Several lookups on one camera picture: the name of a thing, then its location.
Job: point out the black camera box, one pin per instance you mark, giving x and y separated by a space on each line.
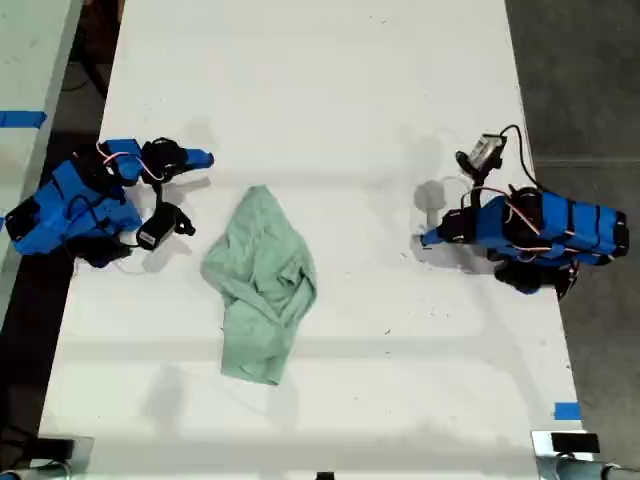
157 230
482 152

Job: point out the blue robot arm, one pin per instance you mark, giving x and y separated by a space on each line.
55 210
585 225

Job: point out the pale green T-shirt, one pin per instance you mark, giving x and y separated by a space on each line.
260 260

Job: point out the short black camera stalk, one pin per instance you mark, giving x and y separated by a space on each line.
481 182
160 195

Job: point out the metal table clamp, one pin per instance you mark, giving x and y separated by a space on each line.
82 450
542 450

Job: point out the small black block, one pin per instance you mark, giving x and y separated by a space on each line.
325 476

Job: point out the short blue tape piece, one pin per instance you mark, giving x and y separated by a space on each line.
567 411

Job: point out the long blue tape strip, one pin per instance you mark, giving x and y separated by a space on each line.
22 119

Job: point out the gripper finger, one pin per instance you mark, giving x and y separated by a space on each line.
457 224
172 152
187 167
452 240

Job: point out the small black box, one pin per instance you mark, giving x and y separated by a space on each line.
575 442

